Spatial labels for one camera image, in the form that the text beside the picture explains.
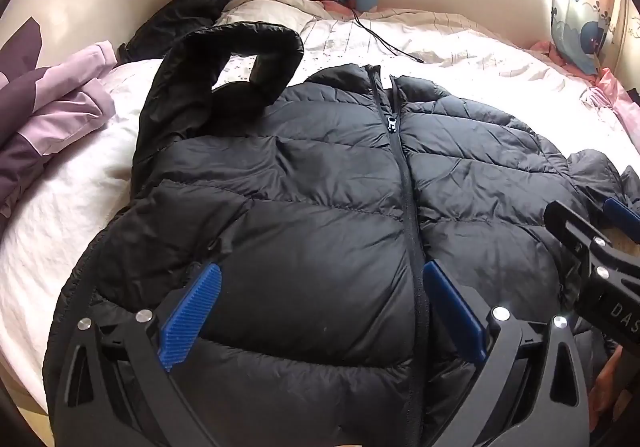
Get purple and pink jacket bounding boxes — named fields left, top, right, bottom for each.
left=0, top=17, right=118, bottom=219

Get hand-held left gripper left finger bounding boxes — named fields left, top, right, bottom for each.
left=50, top=262, right=223, bottom=447

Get black puffer jacket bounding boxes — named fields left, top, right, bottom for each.
left=42, top=22, right=640, bottom=447

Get bed with white quilt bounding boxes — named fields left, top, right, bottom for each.
left=0, top=0, right=640, bottom=415

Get cherry print bed sheet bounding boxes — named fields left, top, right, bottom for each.
left=212, top=50, right=263, bottom=90

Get white pillow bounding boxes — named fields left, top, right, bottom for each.
left=215, top=0, right=351, bottom=34

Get pink ruffled cloth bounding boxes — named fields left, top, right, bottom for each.
left=530, top=40, right=640, bottom=150

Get black crumpled clothes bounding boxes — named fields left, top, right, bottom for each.
left=122, top=0, right=287, bottom=64

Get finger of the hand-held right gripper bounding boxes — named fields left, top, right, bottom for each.
left=602, top=196, right=640, bottom=249
left=544, top=200, right=619, bottom=289

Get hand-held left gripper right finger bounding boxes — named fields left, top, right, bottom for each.
left=422, top=261, right=596, bottom=447

